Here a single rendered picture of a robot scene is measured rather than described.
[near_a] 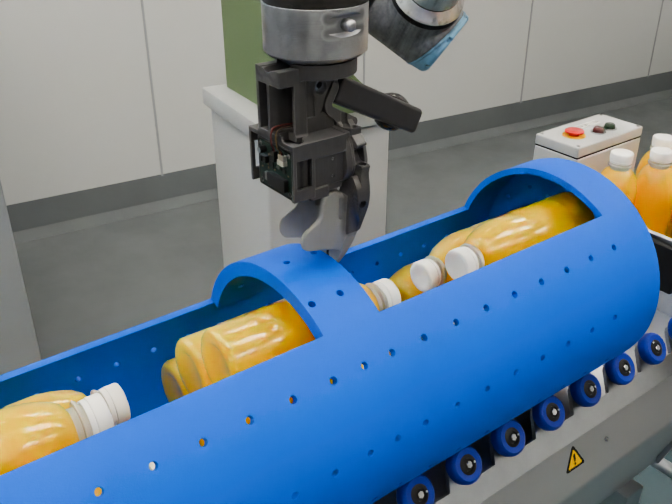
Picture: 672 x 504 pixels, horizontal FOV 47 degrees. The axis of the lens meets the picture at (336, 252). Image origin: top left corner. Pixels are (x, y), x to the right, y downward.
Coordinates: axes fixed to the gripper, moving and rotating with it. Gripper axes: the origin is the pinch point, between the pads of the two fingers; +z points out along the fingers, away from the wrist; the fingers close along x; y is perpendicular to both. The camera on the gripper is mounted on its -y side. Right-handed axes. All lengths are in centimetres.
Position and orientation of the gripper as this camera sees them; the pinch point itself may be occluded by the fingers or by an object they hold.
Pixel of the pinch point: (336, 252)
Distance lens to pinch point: 76.4
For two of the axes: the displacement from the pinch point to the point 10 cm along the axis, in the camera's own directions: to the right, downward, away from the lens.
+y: -8.0, 2.9, -5.3
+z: 0.0, 8.8, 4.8
